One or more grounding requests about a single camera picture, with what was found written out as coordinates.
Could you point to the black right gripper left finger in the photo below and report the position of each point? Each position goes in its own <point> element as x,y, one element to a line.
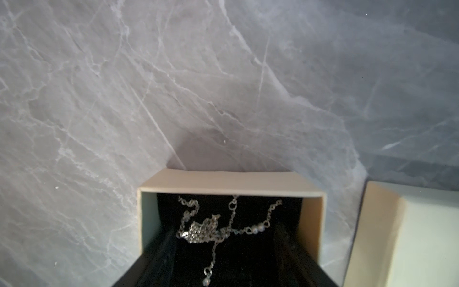
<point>154,268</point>

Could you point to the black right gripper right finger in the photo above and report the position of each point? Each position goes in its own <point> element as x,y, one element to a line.
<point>296,267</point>

